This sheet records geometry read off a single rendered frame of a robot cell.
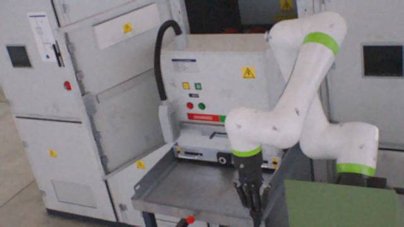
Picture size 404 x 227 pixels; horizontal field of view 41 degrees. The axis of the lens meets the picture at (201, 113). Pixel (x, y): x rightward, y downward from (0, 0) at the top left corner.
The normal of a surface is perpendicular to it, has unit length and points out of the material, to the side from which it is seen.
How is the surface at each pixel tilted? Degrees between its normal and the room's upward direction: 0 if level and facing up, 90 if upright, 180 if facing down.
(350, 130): 46
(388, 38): 90
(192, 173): 0
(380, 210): 90
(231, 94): 90
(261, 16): 90
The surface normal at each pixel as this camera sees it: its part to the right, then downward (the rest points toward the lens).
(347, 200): -0.42, 0.46
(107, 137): 0.68, 0.21
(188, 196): -0.17, -0.89
